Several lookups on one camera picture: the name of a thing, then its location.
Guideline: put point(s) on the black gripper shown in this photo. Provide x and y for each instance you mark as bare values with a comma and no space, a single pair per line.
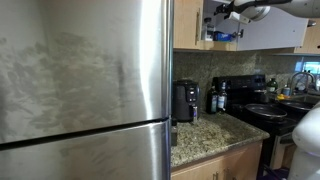
224,8

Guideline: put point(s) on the clear salt container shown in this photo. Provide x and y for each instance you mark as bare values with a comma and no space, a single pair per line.
209,31

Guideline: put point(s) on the cupboard body with shelves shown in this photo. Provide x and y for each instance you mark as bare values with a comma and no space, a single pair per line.
216,46

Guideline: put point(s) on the closed light wood cupboard door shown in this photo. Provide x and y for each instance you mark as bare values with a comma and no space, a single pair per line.
185,23

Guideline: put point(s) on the open grey cupboard door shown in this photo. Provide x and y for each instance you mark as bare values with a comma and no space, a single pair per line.
273,35

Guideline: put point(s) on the blue bag box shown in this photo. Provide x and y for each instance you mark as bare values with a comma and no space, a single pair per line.
221,36

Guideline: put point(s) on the black kitchen stove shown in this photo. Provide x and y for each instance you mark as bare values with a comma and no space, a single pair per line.
243,85

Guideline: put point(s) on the green bottle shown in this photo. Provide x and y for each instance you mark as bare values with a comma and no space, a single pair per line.
272,86

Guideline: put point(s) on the black pot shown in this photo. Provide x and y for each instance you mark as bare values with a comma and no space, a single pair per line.
260,96

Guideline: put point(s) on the black coffee maker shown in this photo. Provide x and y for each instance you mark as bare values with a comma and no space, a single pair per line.
183,100

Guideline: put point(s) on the chrome sink faucet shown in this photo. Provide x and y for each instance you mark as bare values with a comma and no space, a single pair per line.
301,75

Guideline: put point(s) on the bright window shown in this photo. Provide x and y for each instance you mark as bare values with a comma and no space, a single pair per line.
308,67

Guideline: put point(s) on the small blue container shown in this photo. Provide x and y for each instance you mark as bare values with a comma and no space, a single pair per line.
286,90

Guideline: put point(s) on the yellow sponge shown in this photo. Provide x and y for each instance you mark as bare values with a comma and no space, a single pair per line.
280,97

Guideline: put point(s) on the black frying pan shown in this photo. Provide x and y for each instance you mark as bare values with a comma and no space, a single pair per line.
265,111

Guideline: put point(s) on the dark shallow pan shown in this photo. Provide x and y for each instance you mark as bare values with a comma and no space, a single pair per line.
296,105

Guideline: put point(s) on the stainless refrigerator large door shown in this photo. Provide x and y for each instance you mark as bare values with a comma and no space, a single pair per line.
83,66

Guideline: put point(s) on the stainless refrigerator drawer door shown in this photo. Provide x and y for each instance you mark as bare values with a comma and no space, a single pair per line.
83,160

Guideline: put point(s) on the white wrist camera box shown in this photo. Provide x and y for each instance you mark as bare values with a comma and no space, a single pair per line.
239,17

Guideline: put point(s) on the light wood wall cabinet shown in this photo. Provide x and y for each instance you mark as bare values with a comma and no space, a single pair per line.
311,38

